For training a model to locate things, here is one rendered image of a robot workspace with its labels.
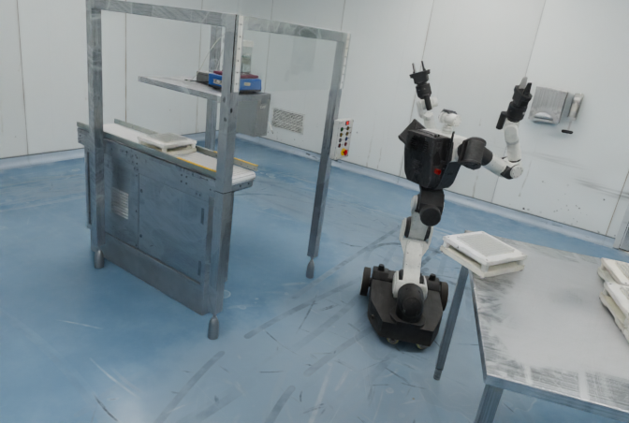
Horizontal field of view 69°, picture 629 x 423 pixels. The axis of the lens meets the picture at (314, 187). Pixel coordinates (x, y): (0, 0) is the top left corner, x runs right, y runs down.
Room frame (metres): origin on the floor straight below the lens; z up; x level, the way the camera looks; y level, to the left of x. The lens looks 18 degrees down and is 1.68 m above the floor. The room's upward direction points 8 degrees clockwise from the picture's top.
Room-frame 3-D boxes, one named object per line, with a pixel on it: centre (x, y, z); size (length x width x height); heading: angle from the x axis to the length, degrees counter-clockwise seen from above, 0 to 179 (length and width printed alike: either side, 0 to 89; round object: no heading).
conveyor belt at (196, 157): (2.69, 0.98, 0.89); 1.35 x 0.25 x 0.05; 58
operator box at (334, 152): (3.00, -0.13, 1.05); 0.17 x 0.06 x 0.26; 148
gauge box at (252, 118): (2.49, 0.42, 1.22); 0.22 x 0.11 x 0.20; 58
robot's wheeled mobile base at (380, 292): (2.58, -0.68, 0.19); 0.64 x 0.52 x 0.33; 173
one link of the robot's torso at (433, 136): (2.51, -0.64, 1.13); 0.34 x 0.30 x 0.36; 37
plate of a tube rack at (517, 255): (1.78, -0.74, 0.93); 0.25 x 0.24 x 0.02; 121
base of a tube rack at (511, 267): (1.78, -0.74, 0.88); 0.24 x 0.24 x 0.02; 31
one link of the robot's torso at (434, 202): (2.47, -0.67, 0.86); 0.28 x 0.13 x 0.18; 173
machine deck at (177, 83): (2.48, 0.66, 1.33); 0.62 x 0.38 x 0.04; 58
